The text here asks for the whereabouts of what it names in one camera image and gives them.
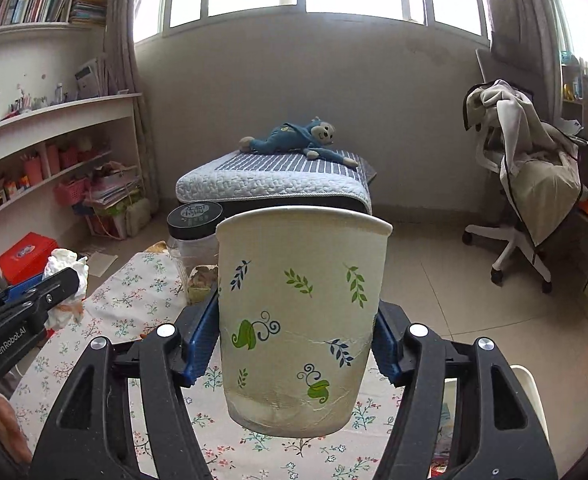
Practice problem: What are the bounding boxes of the dark ottoman with quilted cover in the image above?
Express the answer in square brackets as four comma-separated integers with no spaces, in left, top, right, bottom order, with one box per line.
[175,152,376,214]

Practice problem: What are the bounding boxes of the blue plush monkey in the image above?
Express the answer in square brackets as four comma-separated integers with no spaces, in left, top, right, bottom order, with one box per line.
[239,117,359,169]

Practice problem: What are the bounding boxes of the clear jar with yellow snacks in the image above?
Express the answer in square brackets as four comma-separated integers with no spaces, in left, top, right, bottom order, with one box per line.
[166,202,224,304]

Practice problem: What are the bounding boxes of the grey left curtain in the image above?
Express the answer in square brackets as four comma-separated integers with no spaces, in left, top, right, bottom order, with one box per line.
[104,0,159,212]

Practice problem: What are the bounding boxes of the white plastic stool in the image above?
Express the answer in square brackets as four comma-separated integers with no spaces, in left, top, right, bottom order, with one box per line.
[434,364,548,460]

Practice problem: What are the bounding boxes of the red cardboard box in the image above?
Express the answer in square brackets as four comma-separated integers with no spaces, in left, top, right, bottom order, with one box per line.
[0,232,59,285]

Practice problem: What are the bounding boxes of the white bookshelf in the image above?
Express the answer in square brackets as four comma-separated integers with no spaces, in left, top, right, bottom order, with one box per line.
[0,0,145,278]

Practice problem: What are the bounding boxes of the pink plastic basket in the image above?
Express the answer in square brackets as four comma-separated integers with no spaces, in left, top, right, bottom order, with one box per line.
[53,178,88,207]

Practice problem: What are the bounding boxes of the tissue with orange stain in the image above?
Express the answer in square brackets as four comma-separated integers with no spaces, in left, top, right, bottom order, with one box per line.
[42,248,89,330]

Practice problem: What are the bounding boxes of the beige coat on chair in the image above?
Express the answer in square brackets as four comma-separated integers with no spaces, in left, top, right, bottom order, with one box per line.
[463,79,583,246]

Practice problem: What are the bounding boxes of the grey curtain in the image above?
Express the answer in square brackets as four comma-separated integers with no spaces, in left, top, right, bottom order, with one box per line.
[488,0,562,122]
[104,0,159,212]

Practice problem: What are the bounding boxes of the person's left hand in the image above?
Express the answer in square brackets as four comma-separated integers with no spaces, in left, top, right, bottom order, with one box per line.
[0,393,32,464]

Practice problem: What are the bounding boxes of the grey right curtain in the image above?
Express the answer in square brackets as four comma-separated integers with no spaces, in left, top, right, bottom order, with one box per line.
[488,0,562,122]

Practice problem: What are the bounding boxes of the white office chair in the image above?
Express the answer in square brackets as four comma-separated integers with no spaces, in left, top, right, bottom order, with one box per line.
[460,123,555,295]

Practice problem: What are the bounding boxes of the white paper cup green leaves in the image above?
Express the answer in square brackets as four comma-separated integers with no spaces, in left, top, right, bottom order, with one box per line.
[216,206,393,438]

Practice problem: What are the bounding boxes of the floral tablecloth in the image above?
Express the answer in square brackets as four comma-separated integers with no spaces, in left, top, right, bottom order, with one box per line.
[8,239,456,480]

